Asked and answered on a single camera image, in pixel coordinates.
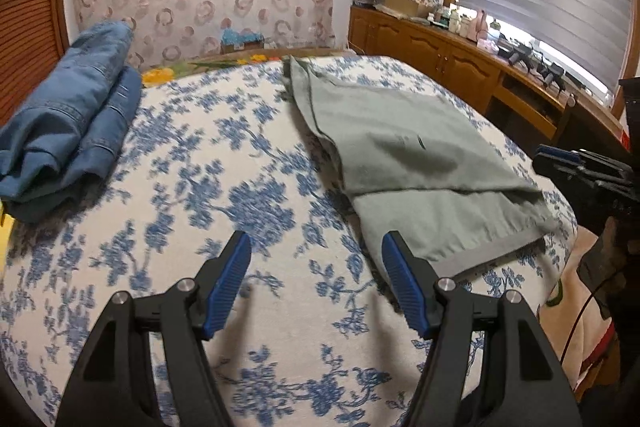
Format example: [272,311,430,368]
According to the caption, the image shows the wooden slatted wardrobe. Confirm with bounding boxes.
[0,0,71,128]

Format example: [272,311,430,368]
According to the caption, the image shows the black handheld device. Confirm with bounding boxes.
[535,62,568,88]
[500,39,538,70]

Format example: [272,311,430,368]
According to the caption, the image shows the wooden sideboard cabinet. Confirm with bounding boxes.
[348,4,626,158]

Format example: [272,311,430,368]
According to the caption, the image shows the cluster of toiletry bottles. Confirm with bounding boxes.
[430,2,501,54]

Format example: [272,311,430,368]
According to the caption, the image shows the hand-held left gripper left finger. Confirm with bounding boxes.
[55,231,252,427]

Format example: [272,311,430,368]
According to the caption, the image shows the black cable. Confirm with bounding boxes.
[559,264,623,364]

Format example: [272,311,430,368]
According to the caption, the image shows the folded blue jeans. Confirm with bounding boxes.
[0,21,144,224]

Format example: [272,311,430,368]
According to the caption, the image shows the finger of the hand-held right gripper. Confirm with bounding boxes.
[531,146,583,182]

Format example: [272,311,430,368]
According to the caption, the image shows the blue floral white quilt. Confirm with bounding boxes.
[0,54,581,427]

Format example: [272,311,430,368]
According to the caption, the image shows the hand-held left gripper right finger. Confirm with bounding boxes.
[381,231,583,427]

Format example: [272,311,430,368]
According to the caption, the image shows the brown box with teal item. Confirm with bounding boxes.
[220,28,265,54]

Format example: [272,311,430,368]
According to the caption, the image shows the open cardboard box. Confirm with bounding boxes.
[382,0,436,20]

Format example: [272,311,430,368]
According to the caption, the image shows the grey-green pants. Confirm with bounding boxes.
[282,55,558,280]

